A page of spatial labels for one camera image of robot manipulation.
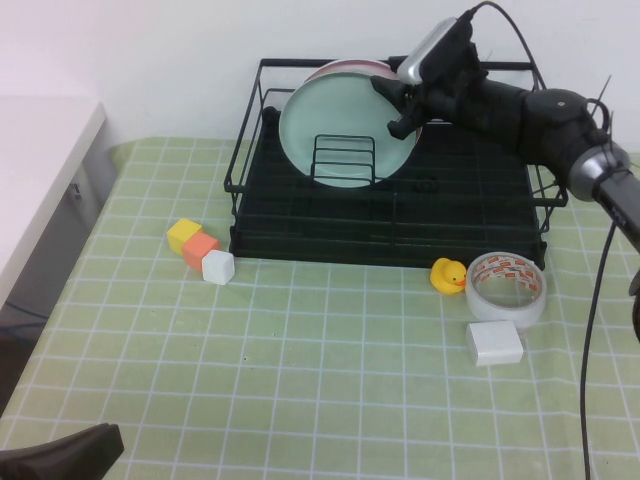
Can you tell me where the black right camera cable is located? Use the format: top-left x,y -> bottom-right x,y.
462,0 -> 549,94

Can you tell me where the mint green round plate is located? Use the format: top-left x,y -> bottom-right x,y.
278,69 -> 419,190

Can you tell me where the thin black hanging cable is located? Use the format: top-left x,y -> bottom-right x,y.
579,219 -> 619,480

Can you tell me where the yellow cube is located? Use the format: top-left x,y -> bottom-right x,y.
166,218 -> 202,257

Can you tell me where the black wire dish rack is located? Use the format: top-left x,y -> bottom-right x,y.
224,58 -> 569,271

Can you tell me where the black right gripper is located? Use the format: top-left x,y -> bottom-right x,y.
370,39 -> 494,141

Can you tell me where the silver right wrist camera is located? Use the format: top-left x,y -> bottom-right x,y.
399,17 -> 474,84

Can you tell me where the white power adapter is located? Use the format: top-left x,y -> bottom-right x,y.
465,321 -> 525,367

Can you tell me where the green checked tablecloth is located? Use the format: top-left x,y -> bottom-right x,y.
0,135 -> 640,480

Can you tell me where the blue floor cable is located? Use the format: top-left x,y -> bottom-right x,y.
0,299 -> 51,322

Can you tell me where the orange cube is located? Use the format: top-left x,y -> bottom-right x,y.
180,232 -> 221,273

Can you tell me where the pink round plate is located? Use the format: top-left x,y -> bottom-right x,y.
303,59 -> 426,149

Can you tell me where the yellow rubber duck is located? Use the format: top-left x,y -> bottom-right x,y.
430,257 -> 469,295

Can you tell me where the white cube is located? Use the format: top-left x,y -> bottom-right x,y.
201,249 -> 236,287

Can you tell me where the clear tape roll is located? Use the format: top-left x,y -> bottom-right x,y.
464,252 -> 548,331

